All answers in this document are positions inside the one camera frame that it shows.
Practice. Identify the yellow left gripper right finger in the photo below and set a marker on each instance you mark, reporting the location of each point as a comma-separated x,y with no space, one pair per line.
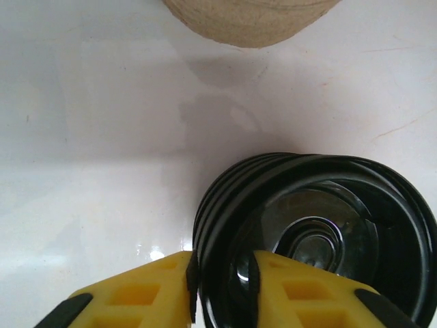
307,300

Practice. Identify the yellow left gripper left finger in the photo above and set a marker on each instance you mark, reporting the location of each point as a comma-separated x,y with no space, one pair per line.
136,300

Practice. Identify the black jar lid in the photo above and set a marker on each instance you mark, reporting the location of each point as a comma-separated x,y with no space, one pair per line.
218,205

